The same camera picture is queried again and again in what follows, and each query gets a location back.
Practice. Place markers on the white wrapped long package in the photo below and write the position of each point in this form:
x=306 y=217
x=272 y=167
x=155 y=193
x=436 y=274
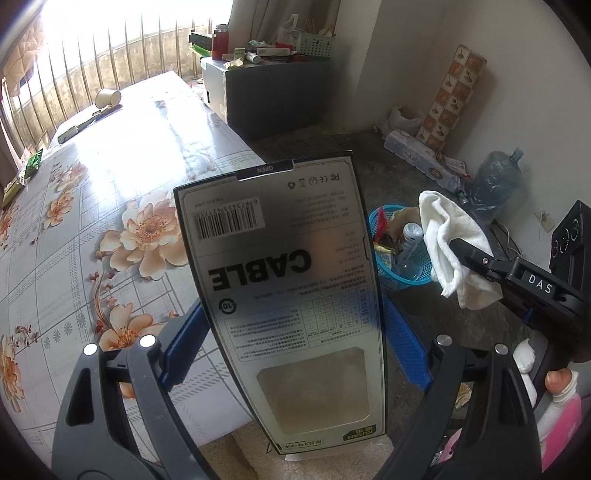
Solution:
x=415 y=152

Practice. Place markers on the paper cup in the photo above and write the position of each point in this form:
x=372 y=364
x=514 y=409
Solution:
x=107 y=98

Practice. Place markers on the translucent plastic bag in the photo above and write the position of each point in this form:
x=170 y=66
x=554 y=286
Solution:
x=287 y=30

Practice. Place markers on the red thermos bottle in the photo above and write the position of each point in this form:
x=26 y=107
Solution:
x=220 y=44

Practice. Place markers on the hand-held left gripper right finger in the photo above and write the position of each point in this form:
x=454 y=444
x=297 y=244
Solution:
x=411 y=355

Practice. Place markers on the small white green box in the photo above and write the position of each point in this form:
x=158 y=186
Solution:
x=67 y=134

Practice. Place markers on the beige curtain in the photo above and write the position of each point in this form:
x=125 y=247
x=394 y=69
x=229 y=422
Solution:
x=258 y=18

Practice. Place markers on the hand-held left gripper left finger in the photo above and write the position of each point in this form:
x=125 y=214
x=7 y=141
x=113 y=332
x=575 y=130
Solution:
x=184 y=350

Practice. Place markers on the floral tablecloth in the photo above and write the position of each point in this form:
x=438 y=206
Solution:
x=55 y=286

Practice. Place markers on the tall patterned cardboard box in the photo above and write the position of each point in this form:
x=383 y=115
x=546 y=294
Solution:
x=452 y=92

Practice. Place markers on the black green long box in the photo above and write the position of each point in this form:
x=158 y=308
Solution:
x=201 y=44

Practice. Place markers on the dark cabinet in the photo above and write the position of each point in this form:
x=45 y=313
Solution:
x=277 y=97

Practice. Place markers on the white cloth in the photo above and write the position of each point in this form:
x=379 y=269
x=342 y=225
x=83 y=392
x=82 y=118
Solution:
x=448 y=221

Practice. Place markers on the person's right forearm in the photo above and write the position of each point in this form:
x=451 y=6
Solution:
x=561 y=415

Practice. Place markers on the green perforated basket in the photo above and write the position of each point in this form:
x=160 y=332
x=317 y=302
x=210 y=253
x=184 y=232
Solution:
x=314 y=46

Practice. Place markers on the hanging quilt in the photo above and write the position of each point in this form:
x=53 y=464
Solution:
x=23 y=50

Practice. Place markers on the metal balcony railing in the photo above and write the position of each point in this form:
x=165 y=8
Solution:
x=138 y=46

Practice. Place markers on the blue plastic wastebasket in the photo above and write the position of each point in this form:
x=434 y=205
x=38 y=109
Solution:
x=406 y=277

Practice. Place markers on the small green bottle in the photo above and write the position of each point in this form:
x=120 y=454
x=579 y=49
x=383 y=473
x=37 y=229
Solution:
x=462 y=198

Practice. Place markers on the white tube bottle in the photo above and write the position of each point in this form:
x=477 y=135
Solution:
x=252 y=57

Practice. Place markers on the large clear water jug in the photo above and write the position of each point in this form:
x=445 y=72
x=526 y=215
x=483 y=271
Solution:
x=494 y=180

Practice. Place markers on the person's right hand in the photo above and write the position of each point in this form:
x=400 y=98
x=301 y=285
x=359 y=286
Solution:
x=559 y=381

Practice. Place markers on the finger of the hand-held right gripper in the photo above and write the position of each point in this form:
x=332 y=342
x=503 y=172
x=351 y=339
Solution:
x=480 y=258
x=501 y=288

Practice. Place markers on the clear plastic bottle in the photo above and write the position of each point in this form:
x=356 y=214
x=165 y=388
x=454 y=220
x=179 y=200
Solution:
x=411 y=240

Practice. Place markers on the red white paper packet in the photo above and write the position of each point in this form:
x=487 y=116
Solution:
x=457 y=167

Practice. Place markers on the white plastic bag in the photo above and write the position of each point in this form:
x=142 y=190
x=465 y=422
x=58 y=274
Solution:
x=404 y=120

